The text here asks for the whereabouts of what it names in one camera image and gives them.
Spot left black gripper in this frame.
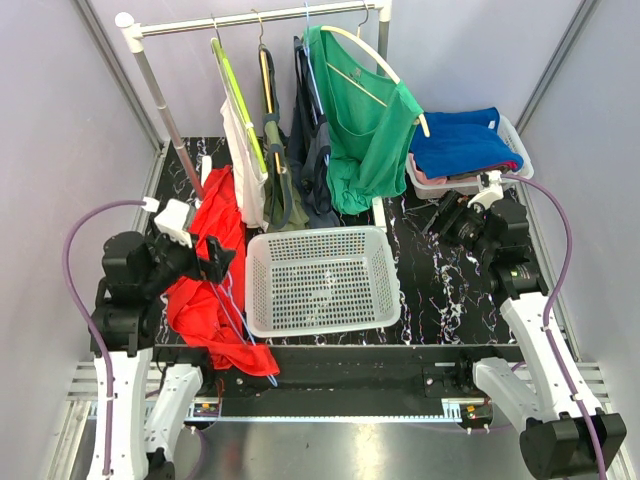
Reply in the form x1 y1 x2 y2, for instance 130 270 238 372
143 214 236 294

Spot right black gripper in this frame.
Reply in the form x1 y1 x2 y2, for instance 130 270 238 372
403 188 496 262

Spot light blue wire hanger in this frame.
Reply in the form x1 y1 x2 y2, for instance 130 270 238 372
207 269 280 389

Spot red tank top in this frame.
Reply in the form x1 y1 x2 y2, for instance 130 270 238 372
164 164 281 377

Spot white tank top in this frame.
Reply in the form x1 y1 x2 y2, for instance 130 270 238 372
220 98 268 231

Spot lime green hanger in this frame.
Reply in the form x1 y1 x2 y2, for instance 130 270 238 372
211 16 267 174

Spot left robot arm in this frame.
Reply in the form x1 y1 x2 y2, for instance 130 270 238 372
81 197 236 479

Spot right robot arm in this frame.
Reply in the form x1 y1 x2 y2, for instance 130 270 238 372
429 190 627 479

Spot olive green tank top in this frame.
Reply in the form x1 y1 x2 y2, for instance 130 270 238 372
262 45 309 233

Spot cream curved wooden hanger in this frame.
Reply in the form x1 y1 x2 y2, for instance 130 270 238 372
319 7 432 138

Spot dark navy tank top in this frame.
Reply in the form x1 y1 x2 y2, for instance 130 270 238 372
288 36 340 228

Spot small white laundry basket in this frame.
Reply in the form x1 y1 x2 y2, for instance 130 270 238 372
406 115 534 200

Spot folded blue clothes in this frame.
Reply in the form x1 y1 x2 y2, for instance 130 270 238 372
409 107 524 179

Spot large white perforated basket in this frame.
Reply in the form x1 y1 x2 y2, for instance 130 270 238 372
245 226 401 338

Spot green t-shirt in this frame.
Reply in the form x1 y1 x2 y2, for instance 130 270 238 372
308 26 423 215

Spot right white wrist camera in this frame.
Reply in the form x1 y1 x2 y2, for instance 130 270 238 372
467 170 504 212

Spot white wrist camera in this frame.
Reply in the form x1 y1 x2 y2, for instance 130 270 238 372
467 170 504 212
142 197 196 248

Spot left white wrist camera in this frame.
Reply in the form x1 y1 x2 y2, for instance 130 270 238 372
142 197 196 248

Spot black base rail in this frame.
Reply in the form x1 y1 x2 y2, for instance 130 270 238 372
154 345 522 422

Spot blue wire hanger on rack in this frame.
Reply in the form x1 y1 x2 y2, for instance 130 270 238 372
303 1 324 116

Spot white clothes rack frame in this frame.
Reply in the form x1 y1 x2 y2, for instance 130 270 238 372
113 0 393 234

